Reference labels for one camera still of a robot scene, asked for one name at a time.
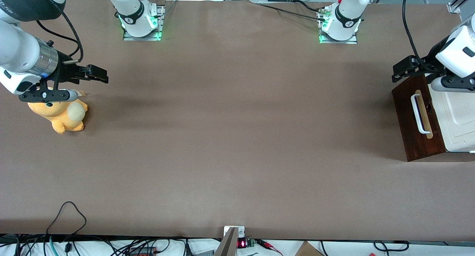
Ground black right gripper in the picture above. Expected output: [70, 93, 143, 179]
[54, 55, 109, 90]

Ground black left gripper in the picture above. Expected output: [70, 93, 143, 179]
[392, 35, 452, 83]

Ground white drawer handle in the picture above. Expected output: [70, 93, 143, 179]
[411, 94, 431, 134]

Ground plain dark wood drawer front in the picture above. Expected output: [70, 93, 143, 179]
[392, 80, 427, 162]

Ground orange plush toy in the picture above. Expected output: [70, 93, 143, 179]
[28, 98, 89, 135]

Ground orange black device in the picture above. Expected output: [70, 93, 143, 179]
[129, 246, 158, 256]

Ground brown cardboard piece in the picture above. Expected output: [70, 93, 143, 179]
[295, 241, 324, 256]

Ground aluminium profile bar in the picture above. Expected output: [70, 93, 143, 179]
[214, 227, 238, 256]

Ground red clip leads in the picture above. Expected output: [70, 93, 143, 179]
[256, 239, 285, 256]

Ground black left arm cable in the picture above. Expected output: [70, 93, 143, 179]
[402, 0, 422, 62]

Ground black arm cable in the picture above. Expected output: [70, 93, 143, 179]
[402, 0, 422, 62]
[35, 11, 84, 63]

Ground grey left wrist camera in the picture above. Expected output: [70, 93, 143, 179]
[430, 76, 475, 92]

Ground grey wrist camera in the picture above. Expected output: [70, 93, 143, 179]
[430, 76, 475, 92]
[19, 88, 79, 103]

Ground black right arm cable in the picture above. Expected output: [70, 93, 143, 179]
[35, 11, 84, 63]

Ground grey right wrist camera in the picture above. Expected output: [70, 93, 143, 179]
[19, 88, 79, 103]

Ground light wooden handle plate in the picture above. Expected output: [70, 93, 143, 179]
[415, 89, 434, 139]

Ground aluminium frame extrusion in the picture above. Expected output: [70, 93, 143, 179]
[447, 0, 475, 14]

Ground short black table cable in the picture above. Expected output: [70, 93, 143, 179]
[293, 0, 325, 13]

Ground long black table cable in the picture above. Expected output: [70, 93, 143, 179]
[255, 2, 328, 22]

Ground black looped cable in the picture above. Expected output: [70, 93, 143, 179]
[46, 201, 87, 245]

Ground black floor cable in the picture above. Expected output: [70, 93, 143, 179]
[373, 240, 410, 252]

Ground metal corner bracket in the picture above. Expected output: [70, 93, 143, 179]
[224, 226, 246, 239]

